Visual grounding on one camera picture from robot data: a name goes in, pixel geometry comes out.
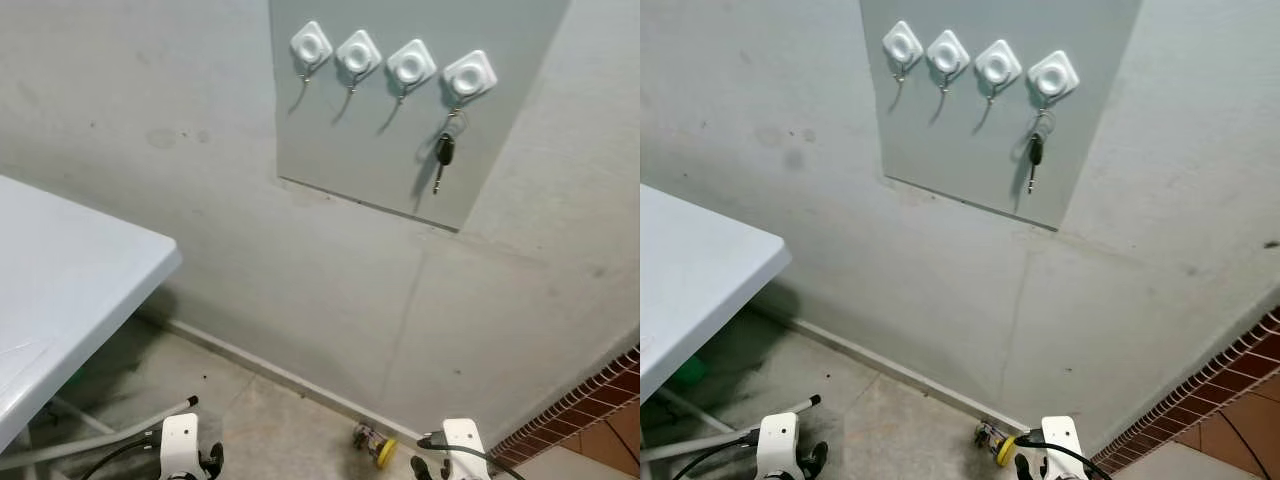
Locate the green plastic object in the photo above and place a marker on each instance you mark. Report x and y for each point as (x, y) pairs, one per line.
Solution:
(70, 381)
(692, 376)

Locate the white table leg black tip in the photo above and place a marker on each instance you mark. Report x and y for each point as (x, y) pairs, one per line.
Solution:
(740, 430)
(120, 428)

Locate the small jar with yellow lid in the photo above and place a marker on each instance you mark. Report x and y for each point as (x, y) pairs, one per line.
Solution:
(996, 441)
(375, 446)

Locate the red tiled ledge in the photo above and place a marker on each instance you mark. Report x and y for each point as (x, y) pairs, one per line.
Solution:
(590, 420)
(1210, 400)

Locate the grey wall board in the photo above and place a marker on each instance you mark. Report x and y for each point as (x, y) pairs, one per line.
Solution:
(950, 140)
(350, 140)

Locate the white square wall hook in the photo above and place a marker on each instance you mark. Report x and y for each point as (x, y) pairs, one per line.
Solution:
(1053, 75)
(358, 52)
(947, 52)
(311, 44)
(411, 64)
(997, 64)
(902, 44)
(470, 74)

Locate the white skirting strip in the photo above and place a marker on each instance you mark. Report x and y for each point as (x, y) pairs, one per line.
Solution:
(290, 377)
(900, 369)

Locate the white table brace tube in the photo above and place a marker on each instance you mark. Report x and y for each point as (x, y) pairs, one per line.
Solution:
(82, 417)
(690, 408)

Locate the white plastic table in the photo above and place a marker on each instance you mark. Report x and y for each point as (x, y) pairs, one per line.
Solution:
(60, 290)
(690, 280)

